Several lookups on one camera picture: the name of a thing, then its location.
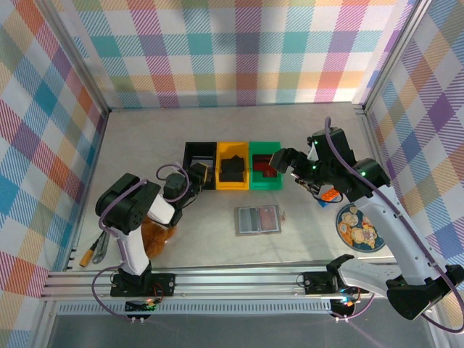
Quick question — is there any red credit card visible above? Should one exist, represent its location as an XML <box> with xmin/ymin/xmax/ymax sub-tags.
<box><xmin>260</xmin><ymin>208</ymin><xmax>278</xmax><ymax>230</ymax></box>

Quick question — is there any grey card holder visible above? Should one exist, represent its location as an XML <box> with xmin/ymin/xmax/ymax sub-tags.
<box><xmin>234</xmin><ymin>204</ymin><xmax>287</xmax><ymax>237</ymax></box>

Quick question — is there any red cards stack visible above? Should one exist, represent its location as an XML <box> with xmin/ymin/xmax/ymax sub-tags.
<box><xmin>252</xmin><ymin>154</ymin><xmax>280</xmax><ymax>178</ymax></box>

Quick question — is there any black cards stack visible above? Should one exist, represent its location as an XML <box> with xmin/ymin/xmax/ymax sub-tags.
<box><xmin>220</xmin><ymin>154</ymin><xmax>244</xmax><ymax>181</ymax></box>

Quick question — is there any plain silver credit card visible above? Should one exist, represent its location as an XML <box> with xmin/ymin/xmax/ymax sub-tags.
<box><xmin>239</xmin><ymin>209</ymin><xmax>257</xmax><ymax>232</ymax></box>

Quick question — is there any green plastic bin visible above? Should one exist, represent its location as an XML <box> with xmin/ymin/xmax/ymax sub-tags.
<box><xmin>248</xmin><ymin>140</ymin><xmax>284</xmax><ymax>192</ymax></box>

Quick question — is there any orange blue toy brick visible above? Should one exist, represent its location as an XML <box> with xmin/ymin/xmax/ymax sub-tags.
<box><xmin>318</xmin><ymin>188</ymin><xmax>344</xmax><ymax>210</ymax></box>

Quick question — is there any black plastic bin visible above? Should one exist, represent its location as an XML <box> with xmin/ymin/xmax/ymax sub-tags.
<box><xmin>183</xmin><ymin>141</ymin><xmax>218</xmax><ymax>191</ymax></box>

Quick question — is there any yellow plastic bin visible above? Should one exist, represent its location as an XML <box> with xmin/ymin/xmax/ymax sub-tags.
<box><xmin>215</xmin><ymin>140</ymin><xmax>251</xmax><ymax>191</ymax></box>

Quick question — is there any brown plush toy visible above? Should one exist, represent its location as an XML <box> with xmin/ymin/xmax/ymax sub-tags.
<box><xmin>141</xmin><ymin>217</ymin><xmax>178</xmax><ymax>258</ymax></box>

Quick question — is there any round cartoon print coaster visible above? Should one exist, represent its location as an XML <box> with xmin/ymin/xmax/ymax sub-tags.
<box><xmin>335</xmin><ymin>202</ymin><xmax>387</xmax><ymax>252</ymax></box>

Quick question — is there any small controller board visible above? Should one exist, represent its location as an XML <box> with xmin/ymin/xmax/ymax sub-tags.
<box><xmin>331</xmin><ymin>295</ymin><xmax>362</xmax><ymax>322</ymax></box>
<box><xmin>125</xmin><ymin>297</ymin><xmax>159</xmax><ymax>323</ymax></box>

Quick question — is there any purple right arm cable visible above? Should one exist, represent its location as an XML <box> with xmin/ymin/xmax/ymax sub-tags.
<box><xmin>324</xmin><ymin>116</ymin><xmax>464</xmax><ymax>334</ymax></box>

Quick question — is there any aluminium side rail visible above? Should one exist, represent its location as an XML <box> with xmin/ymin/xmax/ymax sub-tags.
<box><xmin>63</xmin><ymin>108</ymin><xmax>110</xmax><ymax>273</ymax></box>
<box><xmin>356</xmin><ymin>103</ymin><xmax>413</xmax><ymax>260</ymax></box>

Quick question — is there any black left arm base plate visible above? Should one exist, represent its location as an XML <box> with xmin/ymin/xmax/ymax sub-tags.
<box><xmin>110</xmin><ymin>273</ymin><xmax>177</xmax><ymax>298</ymax></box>

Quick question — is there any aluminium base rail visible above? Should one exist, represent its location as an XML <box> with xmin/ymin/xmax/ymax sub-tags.
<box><xmin>38</xmin><ymin>261</ymin><xmax>440</xmax><ymax>302</ymax></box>

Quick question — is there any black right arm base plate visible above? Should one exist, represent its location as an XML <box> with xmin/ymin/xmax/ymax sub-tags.
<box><xmin>303</xmin><ymin>270</ymin><xmax>370</xmax><ymax>295</ymax></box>

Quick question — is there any aluminium frame post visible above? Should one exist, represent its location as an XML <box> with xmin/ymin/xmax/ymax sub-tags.
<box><xmin>361</xmin><ymin>0</ymin><xmax>433</xmax><ymax>115</ymax></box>
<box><xmin>34</xmin><ymin>0</ymin><xmax>112</xmax><ymax>115</ymax></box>

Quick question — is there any slotted grey cable duct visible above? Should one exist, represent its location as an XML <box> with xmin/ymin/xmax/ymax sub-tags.
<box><xmin>57</xmin><ymin>303</ymin><xmax>336</xmax><ymax>316</ymax></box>

